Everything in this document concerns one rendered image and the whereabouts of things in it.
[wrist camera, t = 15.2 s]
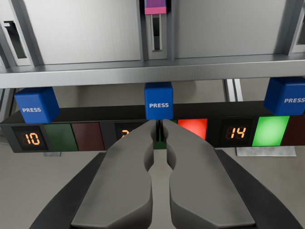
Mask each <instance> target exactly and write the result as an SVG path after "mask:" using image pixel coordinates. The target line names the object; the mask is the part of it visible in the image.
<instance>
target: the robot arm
mask: <svg viewBox="0 0 305 229"><path fill-rule="evenodd" d="M159 129H160V134H161V142H164V144H165V145H166V146H167V164H168V165H169V166H170V167H171V168H172V170H173V172H172V173H171V174H170V177H169V190H170V210H171V219H172V224H173V225H174V227H175V228H177V229H304V228H303V227H302V226H301V224H300V223H299V222H298V220H297V219H296V218H295V217H294V215H293V214H292V213H291V212H290V211H289V210H288V209H287V208H286V207H285V205H284V204H283V203H282V202H281V201H280V200H279V199H278V198H277V197H276V196H275V195H274V194H273V193H272V192H271V191H269V190H268V189H267V188H266V187H265V186H264V185H263V184H262V183H261V182H260V181H258V180H257V179H256V178H255V177H254V176H252V175H251V174H250V173H249V172H248V171H246V170H245V169H244V168H243V167H242V166H241V165H239V164H238V163H237V162H236V161H235V160H234V159H233V158H232V157H230V156H229V155H228V154H227V153H226V152H224V151H223V150H222V149H215V148H214V147H213V146H212V145H210V144H209V143H208V142H207V141H205V140H204V139H203V138H201V137H200V136H198V135H197V134H195V133H193V132H191V131H189V130H187V129H185V128H184V127H182V126H180V125H178V124H176V123H174V122H172V121H170V120H168V119H162V120H157V119H152V120H149V121H148V122H146V123H144V124H143V125H141V126H139V127H138V128H136V129H134V130H133V131H131V132H130V133H128V134H126V135H125V136H123V137H122V138H121V139H119V140H118V141H117V142H116V143H114V144H113V145H112V146H111V147H110V148H109V149H108V150H107V151H106V152H105V153H104V152H99V153H98V154H97V155H96V156H95V157H94V158H93V159H92V160H91V161H90V162H89V163H88V164H87V165H86V166H85V167H84V168H83V169H82V170H81V171H80V172H79V173H77V174H76V175H75V176H74V177H73V178H72V179H71V180H70V181H69V182H68V183H67V184H66V185H65V186H64V187H63V188H62V189H61V190H60V191H59V192H58V193H57V194H56V195H55V196H54V197H53V198H52V199H51V200H50V201H49V203H48V204H47V205H46V206H45V207H44V209H43V210H42V211H41V212H40V214H39V215H38V217H37V218H36V219H35V221H34V222H33V223H32V225H31V226H30V228H29V229H147V228H149V226H150V225H151V222H152V214H153V194H152V181H151V176H150V174H149V173H148V171H149V169H150V168H151V166H152V165H153V164H154V154H153V147H154V145H155V144H156V143H157V142H159Z"/></svg>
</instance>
